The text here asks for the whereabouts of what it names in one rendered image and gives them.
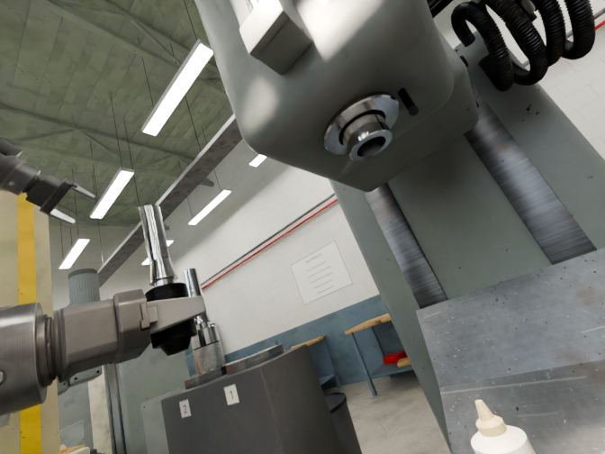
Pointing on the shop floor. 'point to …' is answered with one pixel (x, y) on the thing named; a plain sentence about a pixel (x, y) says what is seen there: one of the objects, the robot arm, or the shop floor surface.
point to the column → (479, 209)
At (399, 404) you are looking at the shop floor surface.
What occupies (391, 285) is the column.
